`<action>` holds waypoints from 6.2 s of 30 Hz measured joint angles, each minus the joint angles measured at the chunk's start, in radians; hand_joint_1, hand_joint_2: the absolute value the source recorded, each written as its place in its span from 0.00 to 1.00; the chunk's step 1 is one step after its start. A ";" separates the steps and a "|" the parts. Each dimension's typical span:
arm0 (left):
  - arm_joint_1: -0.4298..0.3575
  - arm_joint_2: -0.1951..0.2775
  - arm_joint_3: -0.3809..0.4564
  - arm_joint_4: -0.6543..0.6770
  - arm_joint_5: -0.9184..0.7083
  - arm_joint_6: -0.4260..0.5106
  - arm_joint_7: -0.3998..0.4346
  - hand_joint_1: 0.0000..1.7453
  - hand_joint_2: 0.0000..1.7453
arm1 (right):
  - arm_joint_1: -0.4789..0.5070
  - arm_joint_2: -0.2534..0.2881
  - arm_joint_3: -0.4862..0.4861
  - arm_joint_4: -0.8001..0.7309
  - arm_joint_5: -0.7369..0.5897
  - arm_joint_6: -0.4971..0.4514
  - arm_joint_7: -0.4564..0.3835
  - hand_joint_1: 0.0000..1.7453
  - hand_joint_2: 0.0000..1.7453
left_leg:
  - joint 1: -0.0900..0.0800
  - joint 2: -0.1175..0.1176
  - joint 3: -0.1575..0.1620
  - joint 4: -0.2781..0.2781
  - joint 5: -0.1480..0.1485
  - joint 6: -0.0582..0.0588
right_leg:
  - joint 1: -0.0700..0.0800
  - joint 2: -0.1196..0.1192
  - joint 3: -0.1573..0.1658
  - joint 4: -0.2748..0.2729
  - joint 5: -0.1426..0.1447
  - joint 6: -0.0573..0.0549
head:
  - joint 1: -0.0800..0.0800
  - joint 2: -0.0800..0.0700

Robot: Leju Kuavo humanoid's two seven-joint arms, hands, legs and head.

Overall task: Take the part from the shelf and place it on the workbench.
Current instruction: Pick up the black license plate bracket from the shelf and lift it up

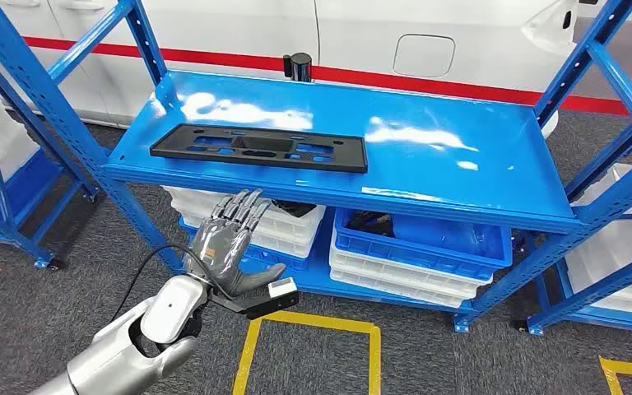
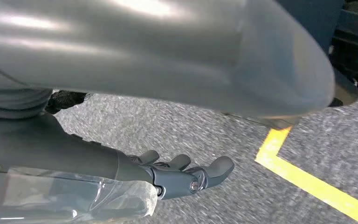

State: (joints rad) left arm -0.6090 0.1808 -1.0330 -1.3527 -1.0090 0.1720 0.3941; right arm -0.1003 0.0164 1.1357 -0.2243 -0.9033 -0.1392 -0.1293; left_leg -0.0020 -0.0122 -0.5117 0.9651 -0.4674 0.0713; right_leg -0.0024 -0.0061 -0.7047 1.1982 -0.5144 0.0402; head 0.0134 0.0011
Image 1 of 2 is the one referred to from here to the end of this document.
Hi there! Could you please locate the black stanchion post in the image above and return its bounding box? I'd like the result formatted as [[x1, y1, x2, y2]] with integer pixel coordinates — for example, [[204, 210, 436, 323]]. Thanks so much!
[[283, 53, 314, 83]]

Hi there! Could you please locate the black plastic piece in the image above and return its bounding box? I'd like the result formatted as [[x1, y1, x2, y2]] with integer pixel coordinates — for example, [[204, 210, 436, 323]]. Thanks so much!
[[269, 200, 318, 219], [344, 211, 396, 238]]

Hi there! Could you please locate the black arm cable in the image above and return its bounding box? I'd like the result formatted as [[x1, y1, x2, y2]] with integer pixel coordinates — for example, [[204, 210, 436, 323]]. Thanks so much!
[[109, 245, 235, 323]]

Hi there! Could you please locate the blue steel shelf rack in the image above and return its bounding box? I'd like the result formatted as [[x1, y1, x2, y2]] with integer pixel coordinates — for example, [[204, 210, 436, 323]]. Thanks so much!
[[0, 0, 632, 333], [527, 209, 632, 337], [0, 35, 102, 272]]

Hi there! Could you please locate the black plastic panel part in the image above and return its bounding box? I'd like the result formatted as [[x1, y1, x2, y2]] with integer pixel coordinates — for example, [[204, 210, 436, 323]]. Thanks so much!
[[149, 123, 369, 174]]

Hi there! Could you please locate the white car with red stripe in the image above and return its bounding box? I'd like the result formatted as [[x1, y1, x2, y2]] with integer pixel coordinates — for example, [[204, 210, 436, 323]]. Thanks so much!
[[0, 0, 632, 140]]

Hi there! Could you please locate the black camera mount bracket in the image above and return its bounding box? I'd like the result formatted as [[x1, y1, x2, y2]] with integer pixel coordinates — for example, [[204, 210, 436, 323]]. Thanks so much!
[[209, 289, 300, 322]]

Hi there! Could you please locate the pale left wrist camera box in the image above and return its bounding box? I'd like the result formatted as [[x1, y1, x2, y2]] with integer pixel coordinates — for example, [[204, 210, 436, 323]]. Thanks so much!
[[267, 276, 300, 300]]

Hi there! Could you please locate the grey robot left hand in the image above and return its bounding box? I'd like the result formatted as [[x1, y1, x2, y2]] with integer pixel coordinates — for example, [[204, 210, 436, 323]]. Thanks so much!
[[184, 188, 288, 299]]

